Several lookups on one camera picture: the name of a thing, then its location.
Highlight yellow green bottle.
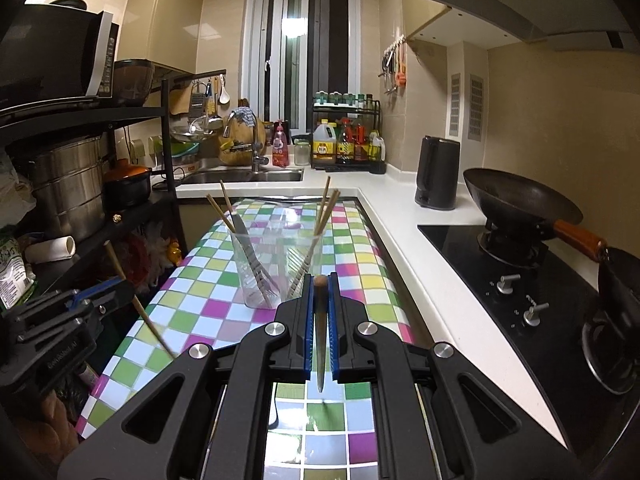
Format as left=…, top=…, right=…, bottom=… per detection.
left=370, top=135, right=387, bottom=175

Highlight black wok with orange handle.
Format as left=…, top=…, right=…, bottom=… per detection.
left=462, top=167, right=609, bottom=264

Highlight steel bowl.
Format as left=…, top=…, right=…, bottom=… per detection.
left=170, top=127, right=211, bottom=144

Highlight checkered table cover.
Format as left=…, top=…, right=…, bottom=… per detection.
left=75, top=197, right=431, bottom=480

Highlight brown bowl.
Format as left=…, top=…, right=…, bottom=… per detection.
left=112, top=59, right=155, bottom=107

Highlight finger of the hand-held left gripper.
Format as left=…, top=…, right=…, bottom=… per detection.
left=9, top=276, right=136, bottom=332
left=14, top=306, right=109, bottom=357

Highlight clear plastic cup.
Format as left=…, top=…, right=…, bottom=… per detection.
left=230, top=207, right=335, bottom=311

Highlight black spice rack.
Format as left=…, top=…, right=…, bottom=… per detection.
left=311, top=91, right=384, bottom=171

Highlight chrome faucet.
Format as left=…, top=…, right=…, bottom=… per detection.
left=222, top=110, right=269, bottom=174

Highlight black gas stove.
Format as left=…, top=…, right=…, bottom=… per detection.
left=417, top=222, right=640, bottom=461

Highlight green plastic basin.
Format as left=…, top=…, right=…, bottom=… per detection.
left=150, top=136, right=201, bottom=162

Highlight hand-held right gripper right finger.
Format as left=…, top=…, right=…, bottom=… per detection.
left=326, top=274, right=583, bottom=480

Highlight window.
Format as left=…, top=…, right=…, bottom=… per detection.
left=242, top=0, right=361, bottom=134

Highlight red label sauce bottle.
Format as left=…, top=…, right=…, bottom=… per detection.
left=337, top=119, right=355, bottom=163
left=354, top=119, right=371, bottom=162

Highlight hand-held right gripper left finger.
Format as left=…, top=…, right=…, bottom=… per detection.
left=57, top=275, right=318, bottom=480

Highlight person's left hand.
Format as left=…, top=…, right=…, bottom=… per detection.
left=22, top=397, right=81, bottom=446

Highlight white paper roll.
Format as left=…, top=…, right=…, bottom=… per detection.
left=25, top=235, right=77, bottom=265

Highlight steel sink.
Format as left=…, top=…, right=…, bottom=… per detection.
left=182, top=167, right=305, bottom=185

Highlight steel stock pot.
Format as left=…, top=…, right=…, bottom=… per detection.
left=25, top=136, right=109, bottom=244

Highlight black electric kettle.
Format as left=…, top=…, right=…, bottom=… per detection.
left=414, top=135, right=461, bottom=211

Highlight wooden cutting board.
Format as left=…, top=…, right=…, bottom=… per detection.
left=219, top=110, right=262, bottom=166

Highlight red dish soap bottle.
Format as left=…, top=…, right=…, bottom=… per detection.
left=271, top=120, right=292, bottom=167

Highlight black microwave oven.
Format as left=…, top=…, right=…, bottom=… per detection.
left=0, top=2, right=121, bottom=111

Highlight row of spice jars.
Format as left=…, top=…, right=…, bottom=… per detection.
left=315, top=91, right=376, bottom=109

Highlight black clay pot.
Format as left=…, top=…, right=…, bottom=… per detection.
left=102, top=159, right=154, bottom=211

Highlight wooden chopstick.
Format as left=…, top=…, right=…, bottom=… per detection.
left=298, top=176, right=332, bottom=288
left=206, top=194, right=237, bottom=235
left=292, top=191, right=338, bottom=292
left=219, top=180, right=238, bottom=223
left=103, top=241, right=177, bottom=359
left=295, top=189, right=342, bottom=295
left=312, top=275, right=330, bottom=393

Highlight green white plastic bag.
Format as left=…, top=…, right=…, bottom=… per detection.
left=0, top=237, right=37, bottom=311

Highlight black shelf rack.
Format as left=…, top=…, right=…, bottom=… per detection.
left=0, top=72, right=228, bottom=311

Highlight white handled metal fork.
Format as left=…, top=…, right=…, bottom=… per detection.
left=230, top=210, right=282, bottom=297

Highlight hanging kitchen tools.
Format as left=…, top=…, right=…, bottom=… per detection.
left=378, top=35, right=408, bottom=95

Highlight wall vent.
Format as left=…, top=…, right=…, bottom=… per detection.
left=447, top=72, right=462, bottom=137
left=467, top=74, right=486, bottom=140

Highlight yellow oil bottle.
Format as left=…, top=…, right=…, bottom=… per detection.
left=312, top=119, right=337, bottom=165

